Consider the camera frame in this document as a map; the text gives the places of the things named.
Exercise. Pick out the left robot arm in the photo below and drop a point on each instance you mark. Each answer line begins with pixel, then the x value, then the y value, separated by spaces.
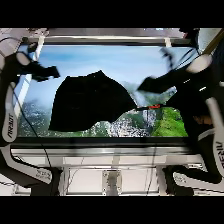
pixel 10 123

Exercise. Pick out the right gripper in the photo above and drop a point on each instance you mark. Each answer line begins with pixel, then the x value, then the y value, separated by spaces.
pixel 154 85

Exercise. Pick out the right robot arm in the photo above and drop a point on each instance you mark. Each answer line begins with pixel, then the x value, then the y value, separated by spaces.
pixel 213 116

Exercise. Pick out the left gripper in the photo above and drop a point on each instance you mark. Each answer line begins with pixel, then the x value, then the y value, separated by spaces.
pixel 46 72

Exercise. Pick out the black garment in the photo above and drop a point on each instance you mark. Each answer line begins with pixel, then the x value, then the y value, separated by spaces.
pixel 90 100

